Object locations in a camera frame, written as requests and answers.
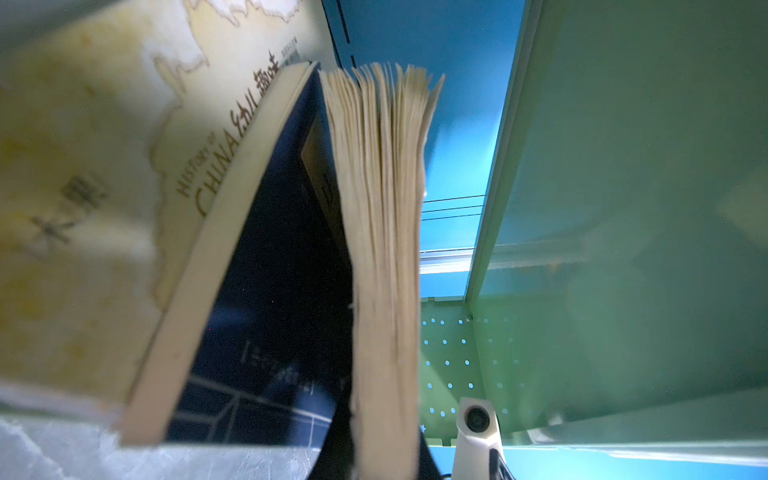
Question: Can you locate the yellow illustrated Chinese book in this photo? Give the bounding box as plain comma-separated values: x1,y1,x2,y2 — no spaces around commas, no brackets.
1,1,334,419

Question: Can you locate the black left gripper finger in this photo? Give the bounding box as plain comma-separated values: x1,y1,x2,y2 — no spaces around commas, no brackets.
307,383,445,480

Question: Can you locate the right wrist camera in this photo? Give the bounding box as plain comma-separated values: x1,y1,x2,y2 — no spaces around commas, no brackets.
451,397,511,480

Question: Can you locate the green wooden two-tier shelf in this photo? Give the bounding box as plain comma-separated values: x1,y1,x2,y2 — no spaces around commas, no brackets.
453,1,767,469

